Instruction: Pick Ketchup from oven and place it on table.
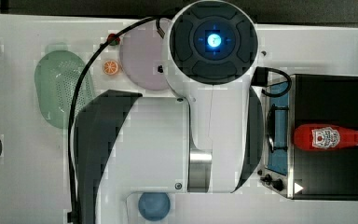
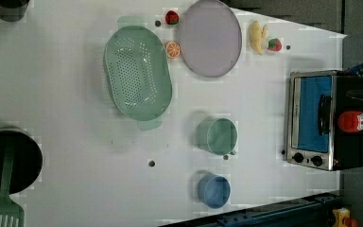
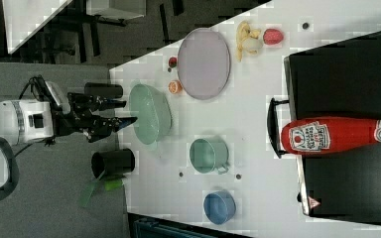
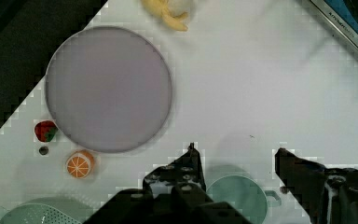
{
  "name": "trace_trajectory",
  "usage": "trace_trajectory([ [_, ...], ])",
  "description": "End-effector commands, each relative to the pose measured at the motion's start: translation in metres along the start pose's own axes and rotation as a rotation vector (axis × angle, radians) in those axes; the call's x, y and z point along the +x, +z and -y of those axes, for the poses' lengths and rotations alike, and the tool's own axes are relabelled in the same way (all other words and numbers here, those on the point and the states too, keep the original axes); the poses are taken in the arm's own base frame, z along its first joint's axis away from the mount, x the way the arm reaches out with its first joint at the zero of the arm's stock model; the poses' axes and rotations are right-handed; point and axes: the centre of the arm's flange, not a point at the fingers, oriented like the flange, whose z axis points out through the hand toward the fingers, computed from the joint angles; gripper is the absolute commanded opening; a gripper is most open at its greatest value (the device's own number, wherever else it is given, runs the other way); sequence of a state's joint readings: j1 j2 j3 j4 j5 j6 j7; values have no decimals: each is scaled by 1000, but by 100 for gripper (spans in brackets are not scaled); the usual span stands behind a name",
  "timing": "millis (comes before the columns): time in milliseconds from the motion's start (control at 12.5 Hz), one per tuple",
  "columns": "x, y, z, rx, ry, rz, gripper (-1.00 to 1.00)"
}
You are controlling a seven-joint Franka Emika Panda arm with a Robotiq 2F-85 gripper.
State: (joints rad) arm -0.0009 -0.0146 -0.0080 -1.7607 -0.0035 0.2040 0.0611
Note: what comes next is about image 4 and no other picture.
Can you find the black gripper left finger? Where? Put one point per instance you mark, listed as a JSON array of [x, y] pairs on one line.
[[171, 194]]

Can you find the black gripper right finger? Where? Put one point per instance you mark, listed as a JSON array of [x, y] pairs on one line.
[[328, 195]]

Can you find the silver toaster oven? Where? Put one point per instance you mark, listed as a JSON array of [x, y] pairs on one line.
[[340, 15]]

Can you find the green mug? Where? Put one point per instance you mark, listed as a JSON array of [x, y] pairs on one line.
[[247, 197]]

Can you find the plush orange slice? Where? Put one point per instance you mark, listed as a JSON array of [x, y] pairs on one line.
[[80, 164]]

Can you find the round lilac plate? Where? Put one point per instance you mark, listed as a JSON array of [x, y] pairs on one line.
[[108, 89]]

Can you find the green perforated colander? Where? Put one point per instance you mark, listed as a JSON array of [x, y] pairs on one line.
[[54, 210]]

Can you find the dark table hole plug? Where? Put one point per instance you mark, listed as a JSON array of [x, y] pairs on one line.
[[43, 150]]

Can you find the plush strawberry near plate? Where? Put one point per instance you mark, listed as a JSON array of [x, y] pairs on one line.
[[45, 130]]

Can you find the plush yellow banana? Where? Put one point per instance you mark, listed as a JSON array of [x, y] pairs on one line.
[[161, 10]]

